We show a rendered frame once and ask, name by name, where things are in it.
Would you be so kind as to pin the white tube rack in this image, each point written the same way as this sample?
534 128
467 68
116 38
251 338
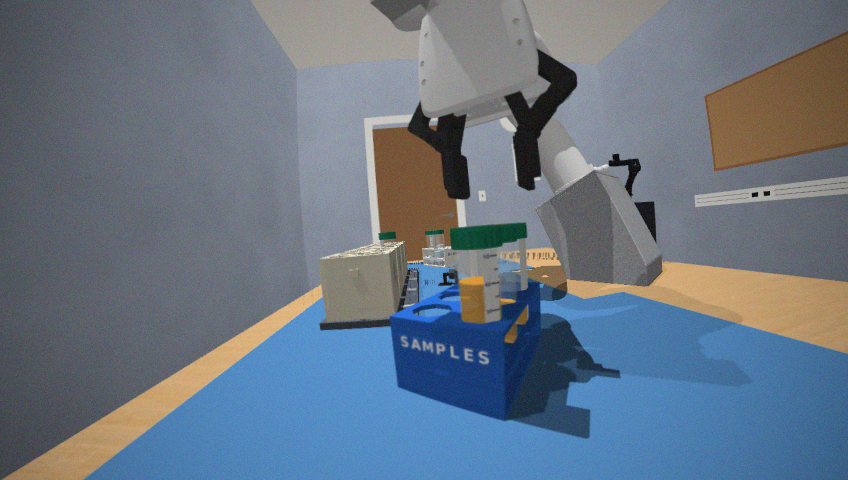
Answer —
449 259

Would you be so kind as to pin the blue table mat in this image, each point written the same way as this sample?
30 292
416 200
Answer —
621 387

